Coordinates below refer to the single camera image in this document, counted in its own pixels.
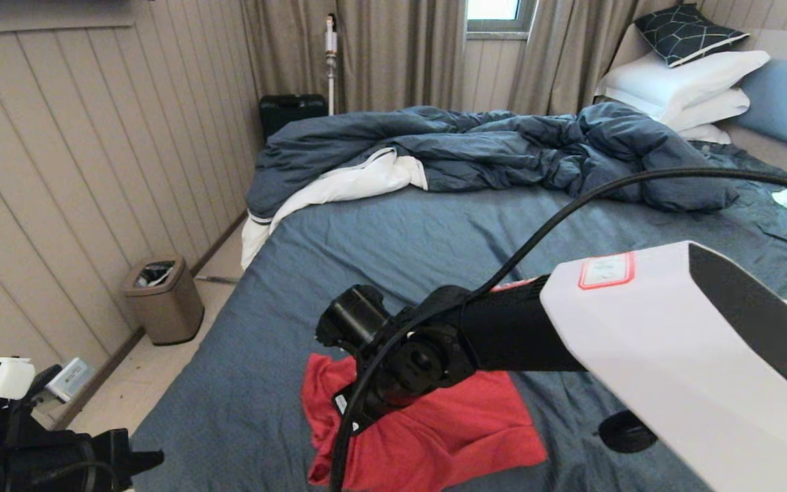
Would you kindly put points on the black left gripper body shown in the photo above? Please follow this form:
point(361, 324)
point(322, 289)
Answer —
point(38, 465)

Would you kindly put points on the blue-grey bed sheet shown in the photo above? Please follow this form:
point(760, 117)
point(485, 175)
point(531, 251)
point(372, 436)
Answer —
point(284, 383)

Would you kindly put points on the medium white pillow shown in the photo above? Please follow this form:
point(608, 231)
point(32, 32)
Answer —
point(711, 106)

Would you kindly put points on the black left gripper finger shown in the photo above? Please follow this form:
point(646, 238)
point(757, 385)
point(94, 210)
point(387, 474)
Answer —
point(144, 456)
point(139, 469)

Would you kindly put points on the dark geometric patterned cushion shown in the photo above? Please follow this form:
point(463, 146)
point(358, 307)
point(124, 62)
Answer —
point(684, 34)

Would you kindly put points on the large white pillow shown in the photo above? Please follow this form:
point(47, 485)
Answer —
point(680, 78)

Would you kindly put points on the thin grey metal rod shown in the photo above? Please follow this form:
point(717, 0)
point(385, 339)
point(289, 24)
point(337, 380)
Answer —
point(216, 279)

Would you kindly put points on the black hard-shell suitcase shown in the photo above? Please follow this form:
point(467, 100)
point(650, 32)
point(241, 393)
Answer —
point(291, 113)

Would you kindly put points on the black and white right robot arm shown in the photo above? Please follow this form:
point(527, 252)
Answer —
point(639, 342)

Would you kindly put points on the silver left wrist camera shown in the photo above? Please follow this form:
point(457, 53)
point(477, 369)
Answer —
point(69, 380)

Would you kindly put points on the grey framed window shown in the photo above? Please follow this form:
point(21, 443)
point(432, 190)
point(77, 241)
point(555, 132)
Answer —
point(492, 8)

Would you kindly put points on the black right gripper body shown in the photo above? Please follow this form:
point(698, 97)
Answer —
point(383, 400)

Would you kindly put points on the brown square trash bin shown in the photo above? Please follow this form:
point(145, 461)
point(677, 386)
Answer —
point(164, 311)

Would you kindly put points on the white stick vacuum cleaner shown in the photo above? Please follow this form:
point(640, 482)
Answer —
point(330, 41)

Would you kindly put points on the flat white pillow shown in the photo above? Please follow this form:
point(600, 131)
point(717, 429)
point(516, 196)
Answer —
point(706, 132)

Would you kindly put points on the narrow beige curtain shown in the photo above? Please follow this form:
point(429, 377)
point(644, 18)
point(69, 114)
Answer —
point(557, 55)

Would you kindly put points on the wide beige curtain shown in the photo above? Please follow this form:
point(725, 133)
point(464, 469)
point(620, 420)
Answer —
point(393, 55)

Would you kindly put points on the dark blue crumpled duvet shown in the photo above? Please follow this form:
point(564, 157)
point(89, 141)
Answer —
point(468, 147)

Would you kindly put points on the red printed t-shirt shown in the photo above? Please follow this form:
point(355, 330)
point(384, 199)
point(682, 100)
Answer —
point(448, 430)

